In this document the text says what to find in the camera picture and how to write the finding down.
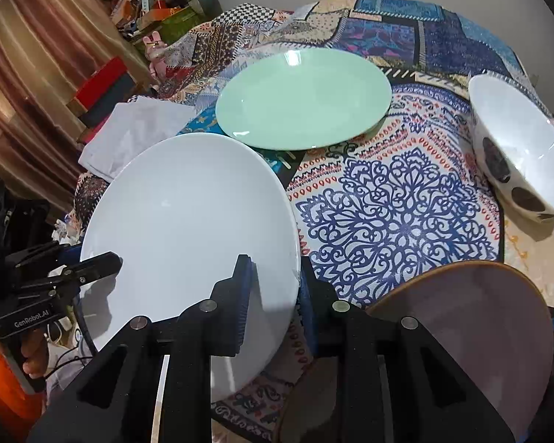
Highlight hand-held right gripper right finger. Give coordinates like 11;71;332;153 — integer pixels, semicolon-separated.
297;256;518;443

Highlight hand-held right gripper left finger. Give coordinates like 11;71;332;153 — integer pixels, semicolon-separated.
28;254;259;443

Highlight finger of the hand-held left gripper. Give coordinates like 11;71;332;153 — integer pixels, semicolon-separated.
7;240;82;274
16;251;123;306

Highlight white plate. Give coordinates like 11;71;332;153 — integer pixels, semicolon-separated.
79;135;301;402

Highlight brown-rimmed bowl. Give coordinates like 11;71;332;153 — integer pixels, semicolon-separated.
274;261;554;443

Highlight green plate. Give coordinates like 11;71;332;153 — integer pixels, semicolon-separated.
215;47;393;151

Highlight white patterned bowl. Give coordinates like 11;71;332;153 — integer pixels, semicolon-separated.
468;73;554;222

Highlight person's left hand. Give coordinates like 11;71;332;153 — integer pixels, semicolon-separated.
20;327;49;380

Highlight orange bag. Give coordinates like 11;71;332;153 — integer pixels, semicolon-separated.
0;341;44;443

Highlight patchwork printed blanket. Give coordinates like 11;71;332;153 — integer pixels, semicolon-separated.
71;0;554;443

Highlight white cloth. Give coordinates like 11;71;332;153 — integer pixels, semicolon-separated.
78;97;197;182

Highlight dark box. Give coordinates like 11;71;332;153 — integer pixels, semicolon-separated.
81;74;137;127

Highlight red box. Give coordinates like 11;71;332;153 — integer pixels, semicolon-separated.
71;58;129;107

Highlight brown curtain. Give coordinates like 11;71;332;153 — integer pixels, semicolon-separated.
0;0;151;215

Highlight pink rabbit toy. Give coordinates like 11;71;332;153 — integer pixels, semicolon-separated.
143;31;168;77

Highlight green box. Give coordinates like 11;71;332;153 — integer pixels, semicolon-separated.
159;7;213;44

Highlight pile of clutter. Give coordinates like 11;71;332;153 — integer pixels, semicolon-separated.
111;0;167;33

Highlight black cable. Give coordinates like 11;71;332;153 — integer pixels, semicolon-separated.
41;295;98;379

